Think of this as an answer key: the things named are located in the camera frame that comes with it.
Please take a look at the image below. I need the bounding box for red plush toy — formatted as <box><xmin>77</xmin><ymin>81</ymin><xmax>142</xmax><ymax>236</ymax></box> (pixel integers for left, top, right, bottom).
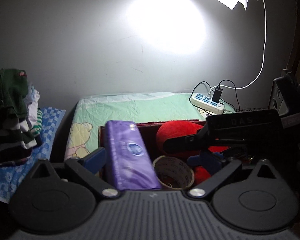
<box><xmin>163</xmin><ymin>128</ymin><xmax>229</xmax><ymax>172</ymax></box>

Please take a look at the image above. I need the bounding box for white power cable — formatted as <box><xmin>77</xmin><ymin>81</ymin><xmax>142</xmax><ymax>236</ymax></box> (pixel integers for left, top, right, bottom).
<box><xmin>210</xmin><ymin>0</ymin><xmax>267</xmax><ymax>97</ymax></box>

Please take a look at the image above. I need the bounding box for pile of folded clothes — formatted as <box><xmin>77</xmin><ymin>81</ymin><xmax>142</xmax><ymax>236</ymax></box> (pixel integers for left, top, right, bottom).
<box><xmin>0</xmin><ymin>69</ymin><xmax>40</xmax><ymax>152</ymax></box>

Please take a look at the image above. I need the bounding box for green bear pillow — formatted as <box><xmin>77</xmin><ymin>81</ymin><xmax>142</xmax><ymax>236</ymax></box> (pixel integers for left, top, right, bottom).
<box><xmin>64</xmin><ymin>91</ymin><xmax>237</xmax><ymax>160</ymax></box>

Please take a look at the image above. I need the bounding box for black charger cable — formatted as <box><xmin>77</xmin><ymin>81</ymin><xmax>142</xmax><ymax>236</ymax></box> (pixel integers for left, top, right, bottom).
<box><xmin>192</xmin><ymin>80</ymin><xmax>241</xmax><ymax>112</ymax></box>

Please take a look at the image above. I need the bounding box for white power strip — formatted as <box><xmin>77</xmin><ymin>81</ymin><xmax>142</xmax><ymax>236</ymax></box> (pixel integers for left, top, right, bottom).
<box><xmin>190</xmin><ymin>93</ymin><xmax>224</xmax><ymax>114</ymax></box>

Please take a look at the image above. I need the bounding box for black charger adapter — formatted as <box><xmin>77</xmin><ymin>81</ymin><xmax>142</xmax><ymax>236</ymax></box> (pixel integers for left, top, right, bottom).
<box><xmin>212</xmin><ymin>87</ymin><xmax>223</xmax><ymax>103</ymax></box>

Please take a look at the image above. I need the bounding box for purple tissue pack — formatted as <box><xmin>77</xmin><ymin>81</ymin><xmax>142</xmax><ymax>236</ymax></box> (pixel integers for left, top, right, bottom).
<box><xmin>104</xmin><ymin>120</ymin><xmax>161</xmax><ymax>191</ymax></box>

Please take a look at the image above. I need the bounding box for red cardboard box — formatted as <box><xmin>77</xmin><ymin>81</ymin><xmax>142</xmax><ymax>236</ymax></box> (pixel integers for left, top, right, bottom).
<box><xmin>97</xmin><ymin>119</ymin><xmax>208</xmax><ymax>181</ymax></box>

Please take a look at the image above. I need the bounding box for packing tape roll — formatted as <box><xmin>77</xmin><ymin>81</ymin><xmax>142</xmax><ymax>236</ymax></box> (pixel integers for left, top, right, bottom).
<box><xmin>153</xmin><ymin>155</ymin><xmax>194</xmax><ymax>190</ymax></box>

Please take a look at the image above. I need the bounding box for blue checked towel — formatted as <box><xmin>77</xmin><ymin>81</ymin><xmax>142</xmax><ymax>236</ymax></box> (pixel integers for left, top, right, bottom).
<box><xmin>0</xmin><ymin>107</ymin><xmax>65</xmax><ymax>203</ymax></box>

